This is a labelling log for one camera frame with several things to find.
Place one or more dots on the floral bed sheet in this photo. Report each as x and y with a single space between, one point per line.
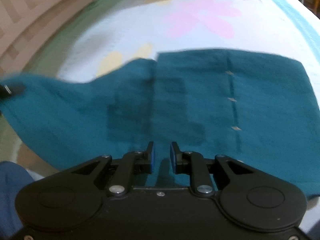
111 33

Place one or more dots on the teal pants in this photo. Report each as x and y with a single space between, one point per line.
255 107

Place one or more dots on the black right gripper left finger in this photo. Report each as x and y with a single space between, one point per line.
72 197

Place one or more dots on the blue clothed leg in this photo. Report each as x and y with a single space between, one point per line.
13 179

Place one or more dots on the wooden headboard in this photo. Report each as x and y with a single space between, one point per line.
26 25

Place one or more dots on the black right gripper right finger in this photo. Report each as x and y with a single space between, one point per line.
246 195

